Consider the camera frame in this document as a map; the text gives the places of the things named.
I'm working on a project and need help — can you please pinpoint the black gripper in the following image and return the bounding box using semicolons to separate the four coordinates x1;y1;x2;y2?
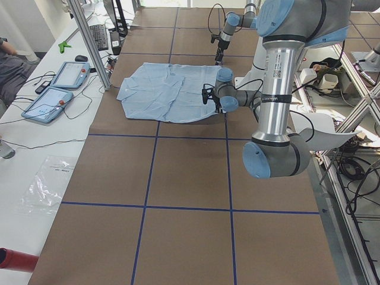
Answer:
215;39;230;65
207;88;225;114

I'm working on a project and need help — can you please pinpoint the light blue button-up shirt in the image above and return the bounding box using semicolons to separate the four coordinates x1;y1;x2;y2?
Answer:
116;62;220;124

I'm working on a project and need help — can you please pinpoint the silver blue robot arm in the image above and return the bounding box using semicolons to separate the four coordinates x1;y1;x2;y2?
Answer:
202;1;352;179
209;1;261;65

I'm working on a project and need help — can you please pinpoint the white plastic chair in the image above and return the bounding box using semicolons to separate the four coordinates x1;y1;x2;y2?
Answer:
291;113;360;151

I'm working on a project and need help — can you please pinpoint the black computer keyboard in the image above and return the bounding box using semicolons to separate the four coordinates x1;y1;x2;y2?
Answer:
89;24;109;51

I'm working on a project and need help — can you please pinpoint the black computer mouse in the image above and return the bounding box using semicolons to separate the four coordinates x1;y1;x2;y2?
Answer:
75;55;88;62

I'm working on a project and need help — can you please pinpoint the upper blue teach pendant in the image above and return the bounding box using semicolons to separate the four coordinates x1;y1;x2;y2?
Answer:
50;62;90;90

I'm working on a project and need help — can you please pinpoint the blue teach pendant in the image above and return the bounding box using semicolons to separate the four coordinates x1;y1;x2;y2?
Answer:
50;62;90;90
21;87;74;124

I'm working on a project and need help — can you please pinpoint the green plastic tool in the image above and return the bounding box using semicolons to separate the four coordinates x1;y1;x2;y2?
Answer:
58;41;72;53

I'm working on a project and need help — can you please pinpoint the lower blue teach pendant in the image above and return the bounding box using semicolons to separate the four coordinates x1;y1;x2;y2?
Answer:
21;87;74;124

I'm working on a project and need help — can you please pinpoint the black mobile phone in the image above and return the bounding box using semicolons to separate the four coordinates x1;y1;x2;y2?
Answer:
34;81;50;94

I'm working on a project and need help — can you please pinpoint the clear plastic bag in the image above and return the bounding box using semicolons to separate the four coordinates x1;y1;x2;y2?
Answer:
18;156;78;215

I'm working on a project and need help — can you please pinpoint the seated person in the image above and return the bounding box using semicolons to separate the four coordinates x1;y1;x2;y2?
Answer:
0;37;37;107

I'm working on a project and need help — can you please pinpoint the red cylinder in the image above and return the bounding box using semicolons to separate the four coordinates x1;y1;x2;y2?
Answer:
1;248;39;273

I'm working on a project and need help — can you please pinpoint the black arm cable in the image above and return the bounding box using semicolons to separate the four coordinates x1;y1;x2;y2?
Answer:
207;3;228;38
231;75;315;146

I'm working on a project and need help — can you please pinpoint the aluminium frame post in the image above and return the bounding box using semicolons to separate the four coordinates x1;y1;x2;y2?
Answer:
67;0;111;91

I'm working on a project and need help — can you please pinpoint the bundle of black cables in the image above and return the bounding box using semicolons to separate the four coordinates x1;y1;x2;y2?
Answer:
338;157;375;182

